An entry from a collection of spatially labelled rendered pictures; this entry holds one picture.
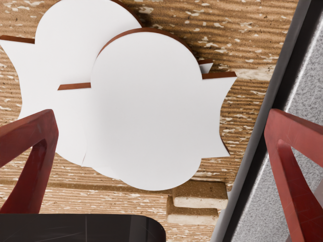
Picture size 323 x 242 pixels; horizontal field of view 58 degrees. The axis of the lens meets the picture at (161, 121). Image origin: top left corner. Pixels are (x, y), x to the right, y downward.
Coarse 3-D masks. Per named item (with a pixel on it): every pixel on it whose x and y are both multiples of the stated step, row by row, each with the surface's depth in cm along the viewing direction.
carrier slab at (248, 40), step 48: (0, 0) 21; (48, 0) 21; (144, 0) 21; (192, 0) 22; (240, 0) 22; (288, 0) 22; (0, 48) 23; (192, 48) 24; (240, 48) 24; (0, 96) 26; (240, 96) 26; (240, 144) 30
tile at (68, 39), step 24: (72, 0) 17; (96, 0) 17; (48, 24) 18; (72, 24) 18; (96, 24) 18; (120, 24) 18; (24, 48) 18; (48, 48) 18; (72, 48) 18; (96, 48) 18; (24, 72) 19; (48, 72) 19; (72, 72) 19; (24, 96) 20; (48, 96) 20; (72, 120) 22; (72, 144) 23
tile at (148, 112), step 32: (128, 32) 17; (160, 32) 17; (96, 64) 18; (128, 64) 18; (160, 64) 18; (192, 64) 18; (64, 96) 19; (96, 96) 19; (128, 96) 20; (160, 96) 20; (192, 96) 20; (224, 96) 20; (96, 128) 21; (128, 128) 21; (160, 128) 21; (192, 128) 21; (96, 160) 23; (128, 160) 23; (160, 160) 23; (192, 160) 23
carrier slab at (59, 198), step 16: (0, 192) 33; (48, 192) 33; (64, 192) 33; (80, 192) 33; (96, 192) 33; (112, 192) 34; (128, 192) 34; (144, 192) 34; (160, 192) 34; (48, 208) 35; (64, 208) 35; (80, 208) 35; (96, 208) 35; (112, 208) 35; (128, 208) 35; (144, 208) 35; (160, 208) 35; (176, 224) 37; (176, 240) 39; (192, 240) 39; (208, 240) 40
